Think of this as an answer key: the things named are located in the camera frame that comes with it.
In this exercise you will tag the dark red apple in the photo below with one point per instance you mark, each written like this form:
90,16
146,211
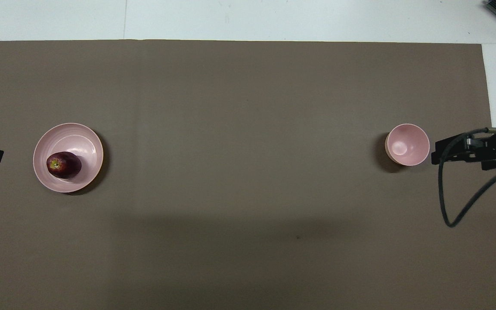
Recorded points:
65,165

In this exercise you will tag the pink bowl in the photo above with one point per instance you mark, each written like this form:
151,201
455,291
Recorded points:
407,144

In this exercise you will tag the pink plate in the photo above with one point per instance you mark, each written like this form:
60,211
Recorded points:
80,142

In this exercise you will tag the brown table mat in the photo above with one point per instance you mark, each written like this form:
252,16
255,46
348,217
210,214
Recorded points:
248,129

